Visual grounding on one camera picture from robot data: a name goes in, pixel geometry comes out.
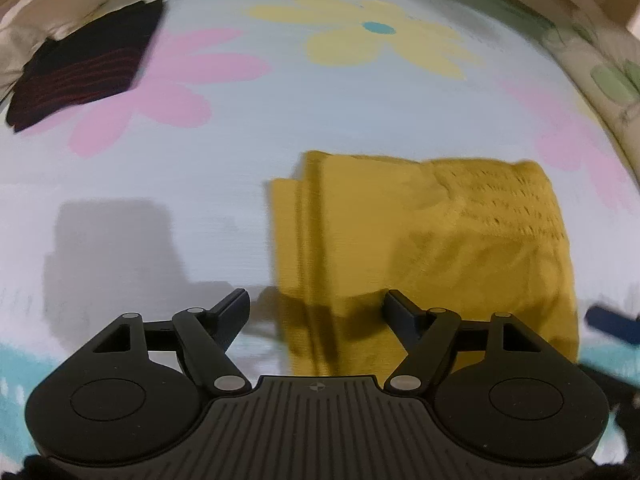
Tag black red-striped folded cloth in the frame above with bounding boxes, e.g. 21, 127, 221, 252
5, 0, 166, 135

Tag beige bedding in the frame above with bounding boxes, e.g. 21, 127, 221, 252
0, 0, 168, 98

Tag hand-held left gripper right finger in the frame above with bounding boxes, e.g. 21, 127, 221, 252
382, 288, 551, 393

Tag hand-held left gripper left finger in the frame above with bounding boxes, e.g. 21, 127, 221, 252
92, 288, 251, 394

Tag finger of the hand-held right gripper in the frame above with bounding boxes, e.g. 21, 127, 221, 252
584, 302, 640, 347

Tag flower print blanket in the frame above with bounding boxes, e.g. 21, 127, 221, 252
0, 0, 640, 466

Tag yellow knit garment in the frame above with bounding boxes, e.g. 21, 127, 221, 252
267, 149, 582, 377

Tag leaf print white pillow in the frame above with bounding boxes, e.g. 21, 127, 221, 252
541, 9, 640, 162

